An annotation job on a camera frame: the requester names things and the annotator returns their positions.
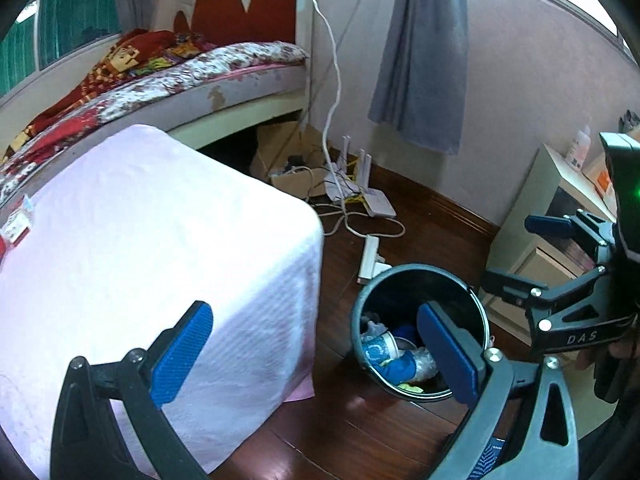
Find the blue cloth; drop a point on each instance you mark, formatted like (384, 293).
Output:
(399, 371)

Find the red paper cup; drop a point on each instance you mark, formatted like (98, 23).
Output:
(3, 249)

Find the red heart headboard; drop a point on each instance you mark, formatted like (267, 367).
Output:
(223, 22)

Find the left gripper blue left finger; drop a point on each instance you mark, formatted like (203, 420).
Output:
(175, 352)

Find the grey curtain right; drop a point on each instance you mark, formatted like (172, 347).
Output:
(421, 85)

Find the cardboard box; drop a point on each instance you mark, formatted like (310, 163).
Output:
(291, 159)

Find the red white milk carton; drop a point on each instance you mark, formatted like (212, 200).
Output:
(19, 223)

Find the person right hand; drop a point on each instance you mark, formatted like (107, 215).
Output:
(626, 348)

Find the yellow cloth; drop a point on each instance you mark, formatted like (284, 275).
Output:
(410, 389)

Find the beige nightstand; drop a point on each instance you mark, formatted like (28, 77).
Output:
(551, 189)

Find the red patterned blanket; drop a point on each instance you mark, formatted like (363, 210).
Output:
(137, 54)

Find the white lotion bottle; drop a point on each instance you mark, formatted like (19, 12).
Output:
(577, 153)

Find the white power strip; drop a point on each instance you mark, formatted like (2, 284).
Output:
(371, 263)

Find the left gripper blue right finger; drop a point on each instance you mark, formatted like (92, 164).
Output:
(457, 354)

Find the blue striped shoe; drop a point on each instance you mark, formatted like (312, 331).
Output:
(487, 461)

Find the white wifi router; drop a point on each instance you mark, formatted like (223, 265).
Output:
(347, 180)

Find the window with green curtain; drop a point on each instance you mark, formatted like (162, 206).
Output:
(48, 30)

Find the clear plastic bag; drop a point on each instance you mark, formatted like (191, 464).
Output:
(424, 365)

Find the black trash bin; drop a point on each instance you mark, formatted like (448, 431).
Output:
(394, 298)

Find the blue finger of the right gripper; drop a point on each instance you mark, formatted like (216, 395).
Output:
(594, 235)
(520, 287)

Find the blue round paper bowl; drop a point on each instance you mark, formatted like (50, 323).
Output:
(381, 349)

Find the bed with floral sheet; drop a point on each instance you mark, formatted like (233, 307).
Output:
(136, 94)

